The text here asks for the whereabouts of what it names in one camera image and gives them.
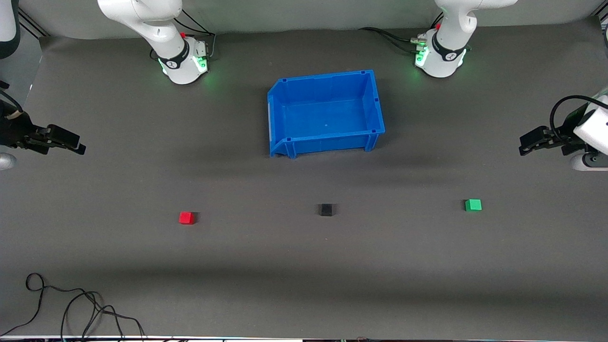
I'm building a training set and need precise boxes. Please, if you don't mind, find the thin black loose cable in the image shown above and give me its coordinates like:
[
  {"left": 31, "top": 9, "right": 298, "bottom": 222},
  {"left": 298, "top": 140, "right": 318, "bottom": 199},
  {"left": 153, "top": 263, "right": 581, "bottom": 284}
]
[{"left": 0, "top": 273, "right": 145, "bottom": 339}]

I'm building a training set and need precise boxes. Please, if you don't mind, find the dark grey table mat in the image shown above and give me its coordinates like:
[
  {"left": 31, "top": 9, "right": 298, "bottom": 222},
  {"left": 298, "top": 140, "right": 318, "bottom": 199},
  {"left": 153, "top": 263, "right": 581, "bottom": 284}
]
[{"left": 0, "top": 17, "right": 608, "bottom": 339}]

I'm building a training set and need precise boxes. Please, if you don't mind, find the blue plastic storage bin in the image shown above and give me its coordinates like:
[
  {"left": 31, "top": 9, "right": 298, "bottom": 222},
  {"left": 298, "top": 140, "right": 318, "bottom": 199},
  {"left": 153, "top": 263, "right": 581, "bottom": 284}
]
[{"left": 267, "top": 70, "right": 386, "bottom": 159}]

